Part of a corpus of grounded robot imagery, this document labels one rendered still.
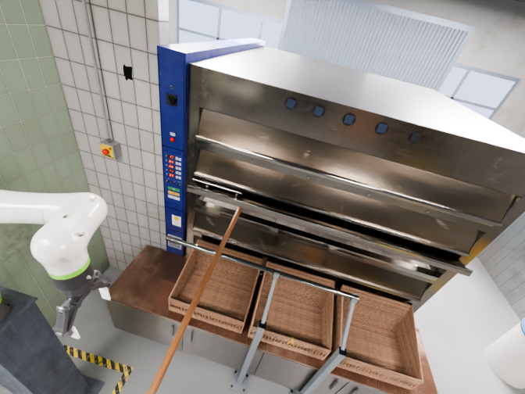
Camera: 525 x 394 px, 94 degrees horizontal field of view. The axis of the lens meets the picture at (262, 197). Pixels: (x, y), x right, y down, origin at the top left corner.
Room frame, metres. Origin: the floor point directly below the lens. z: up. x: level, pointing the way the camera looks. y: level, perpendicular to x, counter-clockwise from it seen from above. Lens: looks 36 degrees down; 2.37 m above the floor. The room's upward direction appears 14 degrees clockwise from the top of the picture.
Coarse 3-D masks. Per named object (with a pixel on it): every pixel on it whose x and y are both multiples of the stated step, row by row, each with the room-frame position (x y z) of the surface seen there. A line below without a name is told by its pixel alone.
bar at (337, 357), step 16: (176, 240) 1.00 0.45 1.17; (224, 256) 0.97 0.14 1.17; (272, 272) 0.95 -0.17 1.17; (272, 288) 0.89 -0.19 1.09; (320, 288) 0.92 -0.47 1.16; (352, 304) 0.89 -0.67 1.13; (256, 336) 0.72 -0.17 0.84; (336, 352) 0.71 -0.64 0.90; (320, 368) 0.72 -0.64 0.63; (240, 384) 0.72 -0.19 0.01
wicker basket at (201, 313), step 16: (192, 256) 1.23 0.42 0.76; (208, 256) 1.29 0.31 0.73; (192, 272) 1.21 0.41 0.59; (224, 272) 1.25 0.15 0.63; (240, 272) 1.26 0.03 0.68; (256, 272) 1.26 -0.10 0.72; (176, 288) 0.96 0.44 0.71; (192, 288) 1.07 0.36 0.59; (208, 288) 1.10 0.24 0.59; (240, 288) 1.17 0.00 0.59; (176, 304) 0.87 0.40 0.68; (208, 304) 0.98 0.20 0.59; (224, 304) 1.01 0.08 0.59; (240, 304) 1.04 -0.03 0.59; (208, 320) 0.85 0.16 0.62; (224, 320) 0.84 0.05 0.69; (240, 320) 0.92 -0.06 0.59
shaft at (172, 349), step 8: (240, 208) 1.41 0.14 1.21; (232, 224) 1.22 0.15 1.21; (224, 240) 1.07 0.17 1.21; (216, 256) 0.93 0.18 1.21; (208, 272) 0.81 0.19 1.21; (208, 280) 0.77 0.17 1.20; (200, 288) 0.71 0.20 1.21; (200, 296) 0.67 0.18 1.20; (192, 304) 0.62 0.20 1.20; (192, 312) 0.59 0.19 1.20; (184, 320) 0.54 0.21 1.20; (184, 328) 0.51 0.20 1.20; (176, 336) 0.47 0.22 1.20; (176, 344) 0.44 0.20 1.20; (168, 352) 0.40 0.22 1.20; (168, 360) 0.37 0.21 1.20; (160, 368) 0.34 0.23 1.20; (160, 376) 0.32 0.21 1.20; (152, 384) 0.29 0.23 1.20; (152, 392) 0.27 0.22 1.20
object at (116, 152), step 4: (104, 140) 1.39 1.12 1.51; (100, 144) 1.35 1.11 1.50; (104, 144) 1.35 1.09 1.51; (108, 144) 1.36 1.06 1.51; (112, 144) 1.37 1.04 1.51; (116, 144) 1.38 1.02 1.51; (104, 148) 1.35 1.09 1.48; (108, 148) 1.35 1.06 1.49; (112, 148) 1.35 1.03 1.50; (116, 148) 1.38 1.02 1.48; (120, 148) 1.41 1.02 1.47; (112, 152) 1.34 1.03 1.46; (116, 152) 1.37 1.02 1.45; (120, 152) 1.40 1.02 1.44; (108, 156) 1.35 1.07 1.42; (112, 156) 1.34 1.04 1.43; (116, 156) 1.36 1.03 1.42
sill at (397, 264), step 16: (208, 208) 1.36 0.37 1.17; (224, 208) 1.40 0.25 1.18; (256, 224) 1.33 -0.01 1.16; (272, 224) 1.35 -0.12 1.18; (304, 240) 1.31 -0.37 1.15; (320, 240) 1.31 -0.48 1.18; (368, 256) 1.27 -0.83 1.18; (384, 256) 1.31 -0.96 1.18; (416, 272) 1.24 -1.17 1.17; (432, 272) 1.27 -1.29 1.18
